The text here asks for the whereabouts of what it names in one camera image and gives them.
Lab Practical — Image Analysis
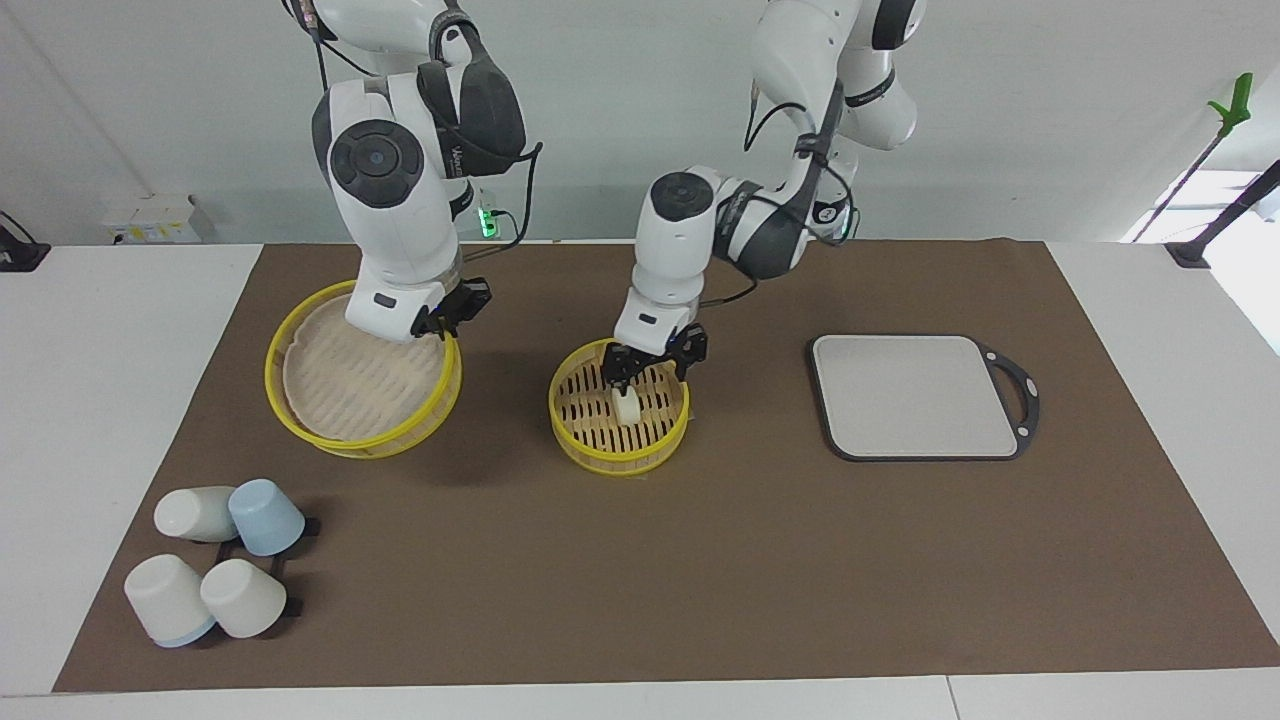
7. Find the black cup rack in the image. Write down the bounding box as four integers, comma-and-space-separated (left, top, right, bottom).
214, 514, 322, 620

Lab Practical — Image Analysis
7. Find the yellow bamboo steamer basket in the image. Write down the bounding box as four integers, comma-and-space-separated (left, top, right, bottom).
547, 337, 692, 477

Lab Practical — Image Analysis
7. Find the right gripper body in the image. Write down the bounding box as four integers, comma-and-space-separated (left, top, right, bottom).
452, 277, 494, 325

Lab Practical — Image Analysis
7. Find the black cable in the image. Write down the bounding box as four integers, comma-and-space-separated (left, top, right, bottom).
455, 138, 545, 254
743, 74, 861, 247

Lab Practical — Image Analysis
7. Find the white box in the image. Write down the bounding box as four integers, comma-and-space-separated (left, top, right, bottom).
99, 192, 217, 245

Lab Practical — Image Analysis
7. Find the pole with green tip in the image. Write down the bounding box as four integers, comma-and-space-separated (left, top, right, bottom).
1130, 71, 1255, 243

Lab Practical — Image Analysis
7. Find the grey board with black rim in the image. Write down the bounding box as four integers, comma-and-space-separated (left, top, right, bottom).
807, 333, 1042, 463

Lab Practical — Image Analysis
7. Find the white cup with blue rim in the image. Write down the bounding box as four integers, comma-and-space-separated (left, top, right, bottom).
123, 553, 218, 649

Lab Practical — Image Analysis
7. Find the black stand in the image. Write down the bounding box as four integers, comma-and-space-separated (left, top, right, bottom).
0, 211, 52, 274
1164, 159, 1280, 270

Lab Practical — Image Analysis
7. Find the light blue cup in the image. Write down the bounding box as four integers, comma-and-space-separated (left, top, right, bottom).
227, 478, 307, 558

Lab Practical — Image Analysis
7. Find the large yellow steamer basket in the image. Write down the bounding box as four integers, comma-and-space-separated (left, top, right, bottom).
264, 279, 464, 460

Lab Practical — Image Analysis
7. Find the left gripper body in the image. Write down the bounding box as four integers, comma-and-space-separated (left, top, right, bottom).
655, 322, 710, 383

